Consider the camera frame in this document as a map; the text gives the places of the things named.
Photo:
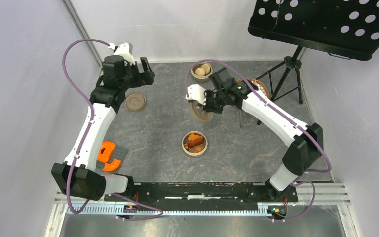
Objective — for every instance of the grey lego baseplate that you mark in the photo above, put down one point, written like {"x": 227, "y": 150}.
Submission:
{"x": 119, "y": 153}

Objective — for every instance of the brown bowl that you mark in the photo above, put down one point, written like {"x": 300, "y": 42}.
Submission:
{"x": 198, "y": 78}
{"x": 189, "y": 152}

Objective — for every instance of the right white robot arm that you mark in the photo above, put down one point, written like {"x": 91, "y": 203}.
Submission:
{"x": 304, "y": 141}

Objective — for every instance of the brown lid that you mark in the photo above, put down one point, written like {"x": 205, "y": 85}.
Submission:
{"x": 135, "y": 101}
{"x": 198, "y": 113}

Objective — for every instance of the round bread bun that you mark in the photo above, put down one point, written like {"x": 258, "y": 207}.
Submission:
{"x": 206, "y": 67}

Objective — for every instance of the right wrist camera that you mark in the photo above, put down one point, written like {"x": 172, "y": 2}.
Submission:
{"x": 196, "y": 92}

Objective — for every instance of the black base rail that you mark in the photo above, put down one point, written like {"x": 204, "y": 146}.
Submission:
{"x": 207, "y": 196}

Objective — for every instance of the orange horseshoe toy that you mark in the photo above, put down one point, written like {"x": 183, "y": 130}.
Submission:
{"x": 105, "y": 153}

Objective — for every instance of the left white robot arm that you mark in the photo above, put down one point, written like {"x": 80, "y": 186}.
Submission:
{"x": 76, "y": 176}

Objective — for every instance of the patterned orange plate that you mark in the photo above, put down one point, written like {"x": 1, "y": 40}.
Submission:
{"x": 261, "y": 87}

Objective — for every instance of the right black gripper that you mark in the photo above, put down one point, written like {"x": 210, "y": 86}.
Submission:
{"x": 207, "y": 106}

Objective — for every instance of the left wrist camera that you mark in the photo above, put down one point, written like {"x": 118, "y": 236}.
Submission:
{"x": 124, "y": 50}

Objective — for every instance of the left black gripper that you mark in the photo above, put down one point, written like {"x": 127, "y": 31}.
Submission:
{"x": 145, "y": 78}

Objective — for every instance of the black music stand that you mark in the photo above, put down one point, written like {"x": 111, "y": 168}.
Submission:
{"x": 346, "y": 29}

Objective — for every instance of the orange fried food piece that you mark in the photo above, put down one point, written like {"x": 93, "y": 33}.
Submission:
{"x": 198, "y": 149}

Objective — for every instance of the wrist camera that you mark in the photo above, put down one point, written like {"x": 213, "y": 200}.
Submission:
{"x": 124, "y": 50}
{"x": 196, "y": 92}

